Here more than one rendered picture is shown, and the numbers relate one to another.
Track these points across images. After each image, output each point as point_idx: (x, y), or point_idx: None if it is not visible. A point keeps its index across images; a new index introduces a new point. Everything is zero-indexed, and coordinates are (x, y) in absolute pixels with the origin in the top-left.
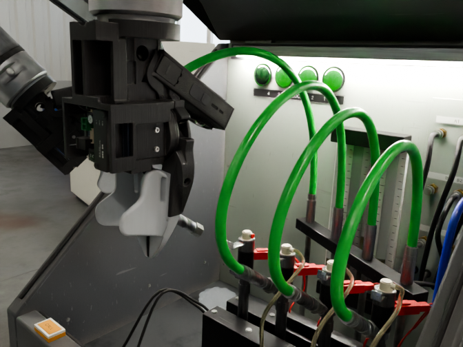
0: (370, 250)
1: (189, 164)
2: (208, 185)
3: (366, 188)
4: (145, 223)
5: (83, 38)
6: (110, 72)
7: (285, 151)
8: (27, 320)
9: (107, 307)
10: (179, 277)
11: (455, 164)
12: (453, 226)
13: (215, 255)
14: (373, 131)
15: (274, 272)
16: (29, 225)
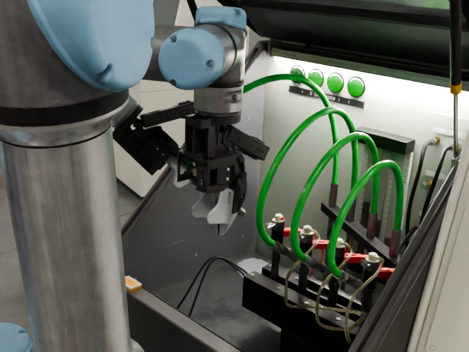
0: (372, 232)
1: (244, 186)
2: (247, 168)
3: (351, 195)
4: (219, 217)
5: (193, 126)
6: (204, 140)
7: (315, 142)
8: None
9: (163, 271)
10: (220, 248)
11: (437, 168)
12: None
13: (252, 230)
14: (372, 146)
15: (294, 246)
16: None
